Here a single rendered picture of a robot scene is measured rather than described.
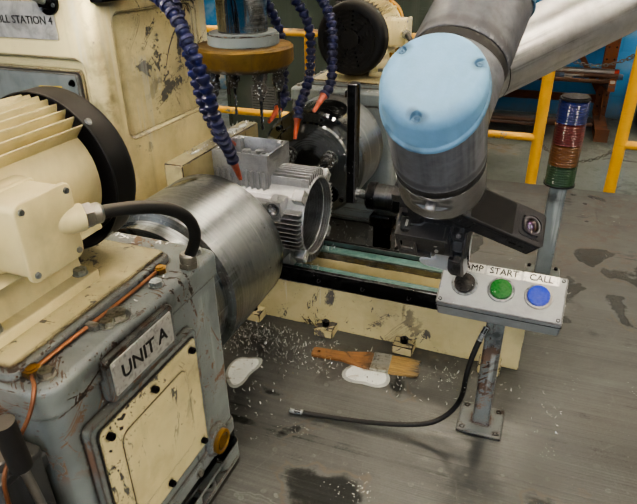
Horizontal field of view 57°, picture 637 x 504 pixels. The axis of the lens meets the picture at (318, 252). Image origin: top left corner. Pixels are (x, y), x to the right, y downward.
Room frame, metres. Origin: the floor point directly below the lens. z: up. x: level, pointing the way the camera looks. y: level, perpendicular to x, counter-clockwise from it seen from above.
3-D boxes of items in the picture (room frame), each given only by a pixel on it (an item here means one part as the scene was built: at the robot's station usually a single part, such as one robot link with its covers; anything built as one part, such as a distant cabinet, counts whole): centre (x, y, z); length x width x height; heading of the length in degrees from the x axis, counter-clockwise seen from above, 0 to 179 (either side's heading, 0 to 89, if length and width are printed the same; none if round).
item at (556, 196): (1.18, -0.52, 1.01); 0.08 x 0.08 x 0.42; 68
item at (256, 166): (1.12, 0.13, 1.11); 0.12 x 0.11 x 0.07; 68
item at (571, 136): (1.18, -0.52, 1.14); 0.06 x 0.06 x 0.04
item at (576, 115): (1.18, -0.52, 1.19); 0.06 x 0.06 x 0.04
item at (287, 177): (1.10, 0.09, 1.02); 0.20 x 0.19 x 0.19; 68
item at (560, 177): (1.18, -0.52, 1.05); 0.06 x 0.06 x 0.04
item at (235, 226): (0.78, 0.23, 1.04); 0.37 x 0.25 x 0.25; 158
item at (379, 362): (0.87, -0.09, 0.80); 0.21 x 0.05 x 0.01; 74
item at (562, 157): (1.18, -0.52, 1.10); 0.06 x 0.06 x 0.04
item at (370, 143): (1.41, -0.03, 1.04); 0.41 x 0.25 x 0.25; 158
